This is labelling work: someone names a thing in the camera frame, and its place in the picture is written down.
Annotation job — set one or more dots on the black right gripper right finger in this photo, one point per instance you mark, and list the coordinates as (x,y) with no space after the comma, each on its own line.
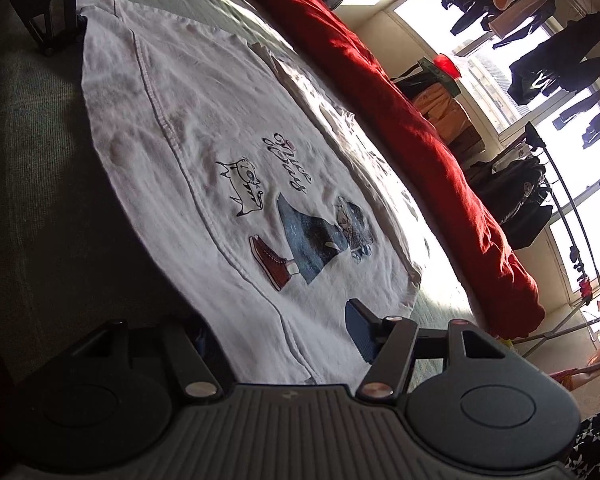
(466,398)

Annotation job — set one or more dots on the black hanging jacket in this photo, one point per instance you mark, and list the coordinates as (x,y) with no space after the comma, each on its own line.
(560,62)

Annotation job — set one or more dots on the dark hanging trousers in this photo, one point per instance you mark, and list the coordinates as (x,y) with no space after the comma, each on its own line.
(592,131)

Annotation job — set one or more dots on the red rolled duvet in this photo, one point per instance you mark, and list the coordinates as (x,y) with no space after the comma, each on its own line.
(506,293)

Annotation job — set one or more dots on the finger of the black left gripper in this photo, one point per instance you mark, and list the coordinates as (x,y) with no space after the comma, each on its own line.
(36,16)

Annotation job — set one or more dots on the black star pattern garment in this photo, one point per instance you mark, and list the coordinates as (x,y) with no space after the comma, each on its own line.
(583,461)

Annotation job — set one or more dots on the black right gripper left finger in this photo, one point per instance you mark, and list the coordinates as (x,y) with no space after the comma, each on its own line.
(107,399)

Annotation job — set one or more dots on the black clothes drying rack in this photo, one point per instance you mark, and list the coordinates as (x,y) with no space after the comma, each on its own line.
(588,289)

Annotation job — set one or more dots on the red cap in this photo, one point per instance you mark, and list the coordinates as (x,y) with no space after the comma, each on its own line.
(444,63)

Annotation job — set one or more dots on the white printed t-shirt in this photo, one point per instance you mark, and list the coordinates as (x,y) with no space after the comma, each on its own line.
(245,183)

